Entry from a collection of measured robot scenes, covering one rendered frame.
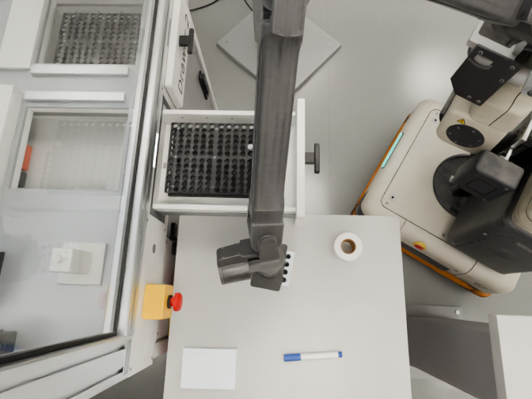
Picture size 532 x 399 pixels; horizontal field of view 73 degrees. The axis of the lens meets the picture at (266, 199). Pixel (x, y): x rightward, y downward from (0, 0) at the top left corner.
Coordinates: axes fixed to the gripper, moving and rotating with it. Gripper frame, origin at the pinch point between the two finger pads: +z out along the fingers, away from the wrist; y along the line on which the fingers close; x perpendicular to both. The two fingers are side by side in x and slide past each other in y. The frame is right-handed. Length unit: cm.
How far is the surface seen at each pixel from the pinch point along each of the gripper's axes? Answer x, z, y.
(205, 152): -19.7, -9.2, -23.0
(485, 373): 63, 21, 14
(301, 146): 2.3, -12.4, -27.2
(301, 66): -4, 74, -114
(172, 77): -31, -12, -39
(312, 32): -2, 74, -136
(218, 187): -14.6, -9.0, -15.2
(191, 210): -20.1, -6.6, -9.1
